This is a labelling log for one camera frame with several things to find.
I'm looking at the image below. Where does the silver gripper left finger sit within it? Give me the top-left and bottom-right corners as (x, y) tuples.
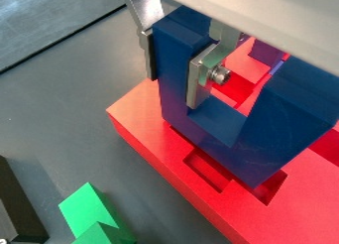
(126, 0), (164, 80)

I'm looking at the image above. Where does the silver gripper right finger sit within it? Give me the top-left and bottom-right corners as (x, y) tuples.
(186, 20), (241, 109)

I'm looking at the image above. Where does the black angled bracket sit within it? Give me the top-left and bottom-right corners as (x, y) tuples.
(0, 156), (50, 244)

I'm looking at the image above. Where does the purple block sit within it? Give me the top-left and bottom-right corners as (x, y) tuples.
(250, 40), (285, 67)

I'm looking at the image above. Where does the green arch block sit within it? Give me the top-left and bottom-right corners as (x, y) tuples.
(59, 183), (136, 244)

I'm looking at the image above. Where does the blue U-shaped block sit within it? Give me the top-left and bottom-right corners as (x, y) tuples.
(152, 6), (339, 187)

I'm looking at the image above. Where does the red insertion board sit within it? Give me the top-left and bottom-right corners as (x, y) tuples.
(107, 45), (339, 244)

